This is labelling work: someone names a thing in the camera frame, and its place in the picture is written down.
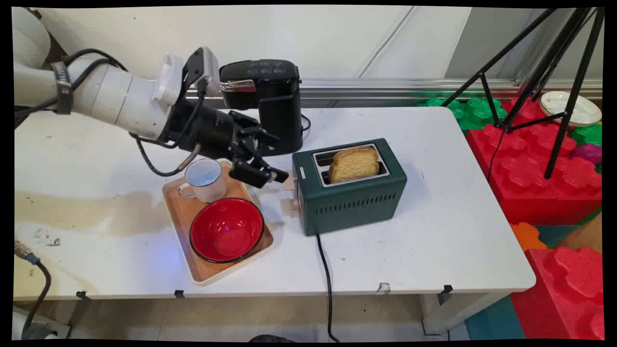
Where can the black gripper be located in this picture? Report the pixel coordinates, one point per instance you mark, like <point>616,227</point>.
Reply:
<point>205,127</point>

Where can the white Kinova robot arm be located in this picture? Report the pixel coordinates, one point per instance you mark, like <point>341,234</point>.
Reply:
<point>111,96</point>

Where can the black coffee machine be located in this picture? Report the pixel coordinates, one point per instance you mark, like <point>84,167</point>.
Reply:
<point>270,103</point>

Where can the white enamel mug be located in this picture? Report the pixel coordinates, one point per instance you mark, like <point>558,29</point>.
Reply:
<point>205,179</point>

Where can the red bowl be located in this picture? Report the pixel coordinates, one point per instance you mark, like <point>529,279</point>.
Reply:
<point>226,230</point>

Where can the wooden serving tray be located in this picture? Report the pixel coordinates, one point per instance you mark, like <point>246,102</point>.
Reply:
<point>202,226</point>

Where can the toasted bread slice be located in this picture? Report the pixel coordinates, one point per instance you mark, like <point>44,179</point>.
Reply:
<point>354,164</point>

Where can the green two-slot toaster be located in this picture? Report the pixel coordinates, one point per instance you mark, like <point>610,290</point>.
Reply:
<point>352,195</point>

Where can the green building block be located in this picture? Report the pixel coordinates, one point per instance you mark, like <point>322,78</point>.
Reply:
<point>470,112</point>

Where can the large red building block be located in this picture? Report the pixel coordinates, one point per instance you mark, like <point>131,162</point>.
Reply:
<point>535,168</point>

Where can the orange foam piece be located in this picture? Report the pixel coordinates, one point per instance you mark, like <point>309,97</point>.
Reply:
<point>526,236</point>

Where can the white plate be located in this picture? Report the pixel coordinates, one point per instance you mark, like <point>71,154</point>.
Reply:
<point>571,107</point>

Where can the purple toy piece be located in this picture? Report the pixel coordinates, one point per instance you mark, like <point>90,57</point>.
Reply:
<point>587,153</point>

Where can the red foam block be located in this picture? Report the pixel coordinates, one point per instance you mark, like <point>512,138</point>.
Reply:
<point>569,289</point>

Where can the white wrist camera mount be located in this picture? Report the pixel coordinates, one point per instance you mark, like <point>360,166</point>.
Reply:
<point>190,72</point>

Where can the black camera tripod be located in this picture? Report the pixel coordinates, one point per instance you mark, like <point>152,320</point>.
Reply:
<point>544,77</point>

